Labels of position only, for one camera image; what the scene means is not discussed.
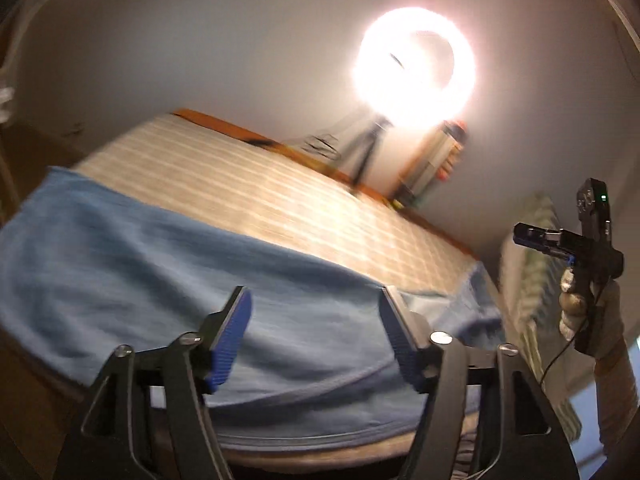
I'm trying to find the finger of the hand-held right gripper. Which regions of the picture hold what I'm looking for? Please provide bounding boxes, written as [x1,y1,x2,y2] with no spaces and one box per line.
[513,222,563,256]

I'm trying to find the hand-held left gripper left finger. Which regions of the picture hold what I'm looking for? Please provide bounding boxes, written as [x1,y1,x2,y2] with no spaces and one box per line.
[52,286,253,480]

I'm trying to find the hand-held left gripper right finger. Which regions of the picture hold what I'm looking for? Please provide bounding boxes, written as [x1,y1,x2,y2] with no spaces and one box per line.
[378,285,581,480]

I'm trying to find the blue pants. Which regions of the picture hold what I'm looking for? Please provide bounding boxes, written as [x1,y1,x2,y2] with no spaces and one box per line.
[0,167,506,453]

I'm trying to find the person's right forearm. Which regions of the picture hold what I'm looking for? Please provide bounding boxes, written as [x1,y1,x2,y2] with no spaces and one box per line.
[592,335,640,461]

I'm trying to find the person's right hand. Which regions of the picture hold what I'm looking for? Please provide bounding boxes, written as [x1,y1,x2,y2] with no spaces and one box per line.
[557,265,627,361]

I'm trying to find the striped clothing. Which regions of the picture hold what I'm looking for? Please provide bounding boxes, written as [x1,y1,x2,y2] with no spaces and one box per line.
[447,435,488,480]

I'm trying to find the black tripod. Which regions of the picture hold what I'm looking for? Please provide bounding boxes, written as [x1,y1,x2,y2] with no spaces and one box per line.
[330,117,393,192]

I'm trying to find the brown wooden furniture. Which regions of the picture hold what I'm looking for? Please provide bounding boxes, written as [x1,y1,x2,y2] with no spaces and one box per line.
[0,125,86,226]

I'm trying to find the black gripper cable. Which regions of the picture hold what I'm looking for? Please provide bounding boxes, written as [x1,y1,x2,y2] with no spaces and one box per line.
[540,327,577,386]

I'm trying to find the ring light cable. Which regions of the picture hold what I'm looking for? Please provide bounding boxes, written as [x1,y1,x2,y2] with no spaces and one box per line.
[297,132,341,162]

